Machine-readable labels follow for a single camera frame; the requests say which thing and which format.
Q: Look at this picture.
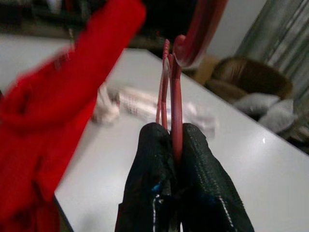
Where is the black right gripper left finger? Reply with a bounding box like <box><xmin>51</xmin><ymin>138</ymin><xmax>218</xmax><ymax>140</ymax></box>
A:
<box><xmin>114</xmin><ymin>122</ymin><xmax>181</xmax><ymax>232</ymax></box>

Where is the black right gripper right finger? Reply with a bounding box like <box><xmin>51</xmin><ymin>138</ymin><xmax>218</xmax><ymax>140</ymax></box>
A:
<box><xmin>178</xmin><ymin>123</ymin><xmax>254</xmax><ymax>232</ymax></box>

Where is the red plastic hanger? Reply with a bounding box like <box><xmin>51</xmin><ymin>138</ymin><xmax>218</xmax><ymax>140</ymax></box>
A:
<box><xmin>180</xmin><ymin>0</ymin><xmax>229</xmax><ymax>70</ymax></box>
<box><xmin>155</xmin><ymin>35</ymin><xmax>186</xmax><ymax>167</ymax></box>

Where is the white printed garment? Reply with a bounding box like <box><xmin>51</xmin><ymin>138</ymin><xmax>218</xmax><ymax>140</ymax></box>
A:
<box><xmin>93</xmin><ymin>82</ymin><xmax>219</xmax><ymax>138</ymax></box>

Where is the grey pillow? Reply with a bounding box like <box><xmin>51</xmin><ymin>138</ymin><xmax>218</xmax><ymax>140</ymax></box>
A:
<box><xmin>234</xmin><ymin>93</ymin><xmax>281</xmax><ymax>116</ymax></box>
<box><xmin>259</xmin><ymin>99</ymin><xmax>299</xmax><ymax>133</ymax></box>

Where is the red garment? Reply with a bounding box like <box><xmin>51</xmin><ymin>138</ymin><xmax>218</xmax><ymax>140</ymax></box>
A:
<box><xmin>0</xmin><ymin>0</ymin><xmax>148</xmax><ymax>232</ymax></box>

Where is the brown basket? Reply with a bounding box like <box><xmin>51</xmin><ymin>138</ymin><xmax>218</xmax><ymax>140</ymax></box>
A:
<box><xmin>193</xmin><ymin>56</ymin><xmax>294</xmax><ymax>102</ymax></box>

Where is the grey striped curtain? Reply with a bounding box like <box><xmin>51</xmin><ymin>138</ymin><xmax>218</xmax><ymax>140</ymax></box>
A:
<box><xmin>235</xmin><ymin>0</ymin><xmax>309</xmax><ymax>97</ymax></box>

